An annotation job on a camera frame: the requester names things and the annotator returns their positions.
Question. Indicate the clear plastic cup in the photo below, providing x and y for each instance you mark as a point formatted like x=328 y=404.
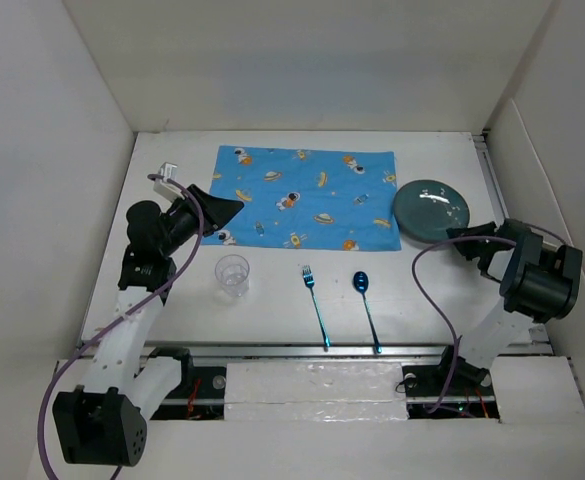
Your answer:
x=232 y=273

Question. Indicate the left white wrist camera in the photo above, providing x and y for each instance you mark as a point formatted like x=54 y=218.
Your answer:
x=163 y=182

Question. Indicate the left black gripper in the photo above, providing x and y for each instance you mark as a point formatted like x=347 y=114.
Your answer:
x=217 y=211

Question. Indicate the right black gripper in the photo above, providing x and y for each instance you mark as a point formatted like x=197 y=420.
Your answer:
x=472 y=231

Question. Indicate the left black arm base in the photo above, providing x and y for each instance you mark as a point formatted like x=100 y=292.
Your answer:
x=200 y=394

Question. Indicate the dark teal plate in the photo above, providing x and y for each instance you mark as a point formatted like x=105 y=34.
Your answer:
x=425 y=209

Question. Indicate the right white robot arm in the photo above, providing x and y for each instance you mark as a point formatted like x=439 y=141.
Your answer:
x=537 y=284

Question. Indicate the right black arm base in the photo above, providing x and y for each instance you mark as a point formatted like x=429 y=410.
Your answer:
x=428 y=397

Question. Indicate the blue metal fork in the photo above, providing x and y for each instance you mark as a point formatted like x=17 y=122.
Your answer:
x=309 y=282

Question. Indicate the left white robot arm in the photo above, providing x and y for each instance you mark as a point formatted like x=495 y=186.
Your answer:
x=103 y=420

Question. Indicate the blue space print placemat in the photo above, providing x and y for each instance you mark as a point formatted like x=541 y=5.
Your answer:
x=307 y=199

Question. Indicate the blue metal spoon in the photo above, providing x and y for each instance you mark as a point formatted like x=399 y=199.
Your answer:
x=360 y=283

